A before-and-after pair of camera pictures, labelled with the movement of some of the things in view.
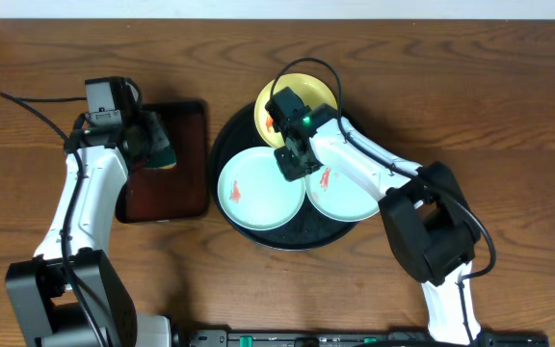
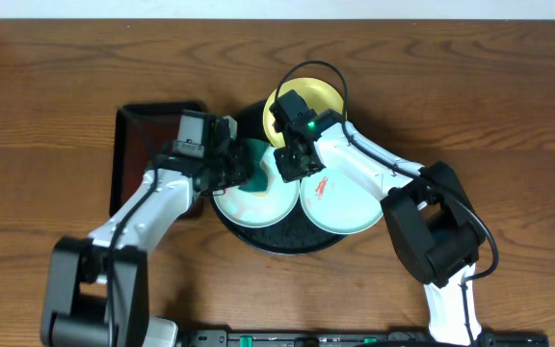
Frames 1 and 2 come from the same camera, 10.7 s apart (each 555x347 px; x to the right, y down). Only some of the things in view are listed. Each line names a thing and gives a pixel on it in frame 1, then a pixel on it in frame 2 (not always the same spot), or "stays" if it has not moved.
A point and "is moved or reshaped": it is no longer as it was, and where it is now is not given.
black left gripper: x=147 y=142 -> x=232 y=160
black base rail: x=391 y=338 stays
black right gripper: x=288 y=173 stays
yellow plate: x=306 y=91 is moved or reshaped
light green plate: x=254 y=194 stays
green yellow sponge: x=160 y=156 -> x=257 y=181
